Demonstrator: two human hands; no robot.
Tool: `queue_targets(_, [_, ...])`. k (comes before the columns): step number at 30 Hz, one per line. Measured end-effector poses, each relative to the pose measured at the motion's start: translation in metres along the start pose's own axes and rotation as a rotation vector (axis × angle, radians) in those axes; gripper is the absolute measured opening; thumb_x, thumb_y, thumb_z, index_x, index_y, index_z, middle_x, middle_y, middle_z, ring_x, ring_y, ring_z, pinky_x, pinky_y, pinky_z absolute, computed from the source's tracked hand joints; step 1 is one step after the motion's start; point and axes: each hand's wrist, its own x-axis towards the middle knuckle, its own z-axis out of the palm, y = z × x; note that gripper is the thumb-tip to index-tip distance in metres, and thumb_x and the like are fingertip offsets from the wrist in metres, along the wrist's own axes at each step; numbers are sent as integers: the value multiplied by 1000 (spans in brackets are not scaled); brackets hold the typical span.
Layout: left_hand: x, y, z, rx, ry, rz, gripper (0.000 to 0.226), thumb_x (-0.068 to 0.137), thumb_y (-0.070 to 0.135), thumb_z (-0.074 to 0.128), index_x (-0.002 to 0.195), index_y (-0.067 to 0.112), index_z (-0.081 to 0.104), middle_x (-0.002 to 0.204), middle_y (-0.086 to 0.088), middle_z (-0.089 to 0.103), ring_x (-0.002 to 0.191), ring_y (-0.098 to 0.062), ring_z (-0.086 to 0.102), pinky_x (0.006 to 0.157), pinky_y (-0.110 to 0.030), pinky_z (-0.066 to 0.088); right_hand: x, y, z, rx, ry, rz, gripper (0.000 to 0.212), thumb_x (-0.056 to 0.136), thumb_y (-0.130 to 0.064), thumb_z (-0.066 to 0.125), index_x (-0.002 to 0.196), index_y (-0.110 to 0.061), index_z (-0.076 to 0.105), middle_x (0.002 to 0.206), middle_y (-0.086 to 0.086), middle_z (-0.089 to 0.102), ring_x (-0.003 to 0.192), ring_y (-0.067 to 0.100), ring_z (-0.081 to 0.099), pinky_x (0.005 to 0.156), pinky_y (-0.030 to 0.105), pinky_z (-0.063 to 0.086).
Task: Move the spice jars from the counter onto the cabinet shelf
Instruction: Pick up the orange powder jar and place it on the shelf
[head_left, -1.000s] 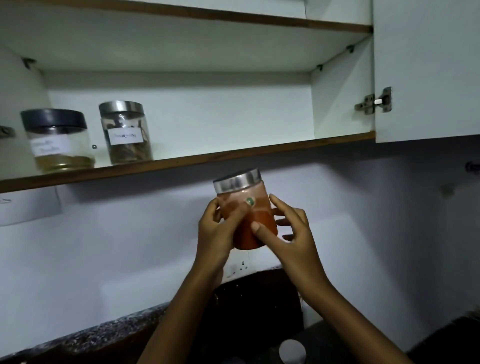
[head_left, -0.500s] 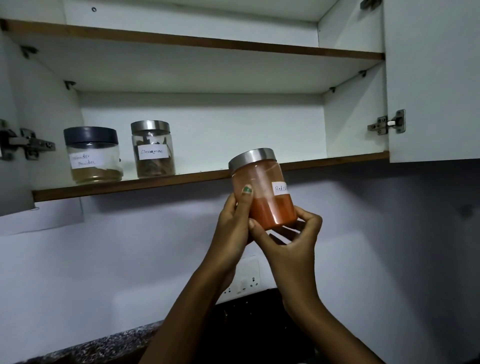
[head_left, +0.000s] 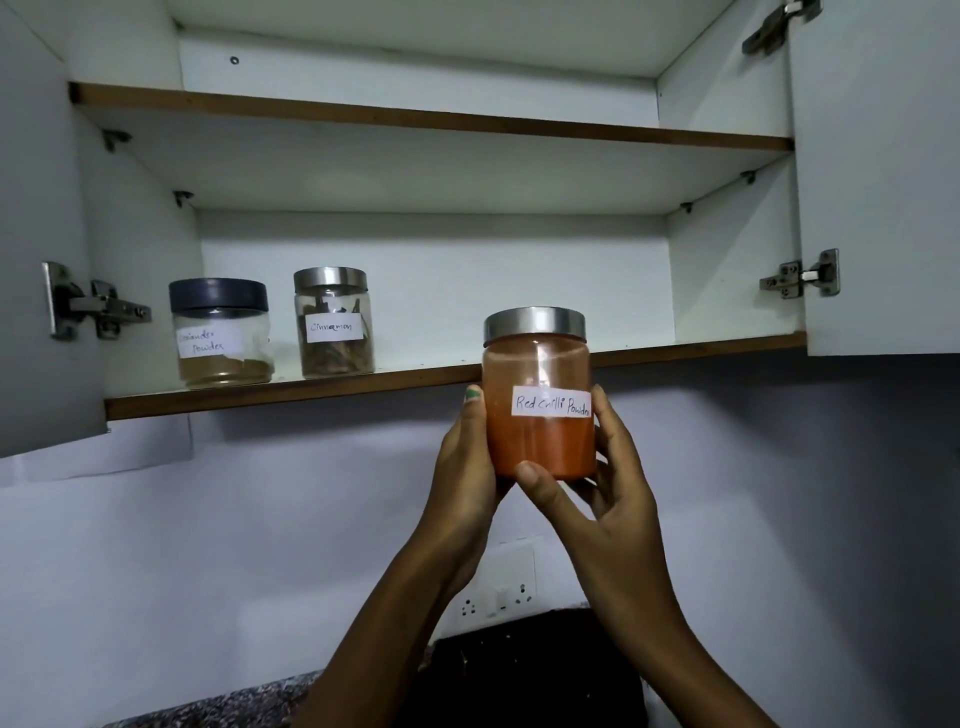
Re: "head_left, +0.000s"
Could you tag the white wall cabinet body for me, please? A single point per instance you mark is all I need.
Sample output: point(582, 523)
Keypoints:
point(450, 255)

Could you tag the person's right forearm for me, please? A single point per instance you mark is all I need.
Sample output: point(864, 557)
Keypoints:
point(682, 675)

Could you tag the black lid jar brown powder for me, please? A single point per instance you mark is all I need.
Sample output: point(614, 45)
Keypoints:
point(219, 330)

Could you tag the person's right thumb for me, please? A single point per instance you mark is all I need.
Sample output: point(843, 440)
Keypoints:
point(551, 502)

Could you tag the person's right hand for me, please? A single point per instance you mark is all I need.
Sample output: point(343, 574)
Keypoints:
point(622, 540)

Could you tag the person's left forearm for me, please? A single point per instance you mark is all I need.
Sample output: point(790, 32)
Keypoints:
point(375, 652)

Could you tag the white cabinet shelf board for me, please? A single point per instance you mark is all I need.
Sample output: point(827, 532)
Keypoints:
point(420, 161)

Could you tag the white wall socket plate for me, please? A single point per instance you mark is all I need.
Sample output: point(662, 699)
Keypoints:
point(506, 585)

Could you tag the steel lid jar brown sticks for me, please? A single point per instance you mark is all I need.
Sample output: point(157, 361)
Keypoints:
point(334, 330)

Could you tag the large steel door hinge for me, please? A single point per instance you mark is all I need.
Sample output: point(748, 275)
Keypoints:
point(86, 304)

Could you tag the person's left thumb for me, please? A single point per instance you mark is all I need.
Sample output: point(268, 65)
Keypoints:
point(471, 427)

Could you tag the person's left hand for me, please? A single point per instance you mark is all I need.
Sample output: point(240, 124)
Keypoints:
point(454, 495)

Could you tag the grey cabinet door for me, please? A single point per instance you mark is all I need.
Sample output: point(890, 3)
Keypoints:
point(37, 187)

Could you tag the black appliance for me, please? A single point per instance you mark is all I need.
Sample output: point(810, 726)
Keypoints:
point(525, 675)

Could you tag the jar of red powder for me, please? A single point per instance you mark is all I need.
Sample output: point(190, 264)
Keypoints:
point(536, 375)

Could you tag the white cabinet door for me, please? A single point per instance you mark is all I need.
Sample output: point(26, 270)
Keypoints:
point(877, 172)

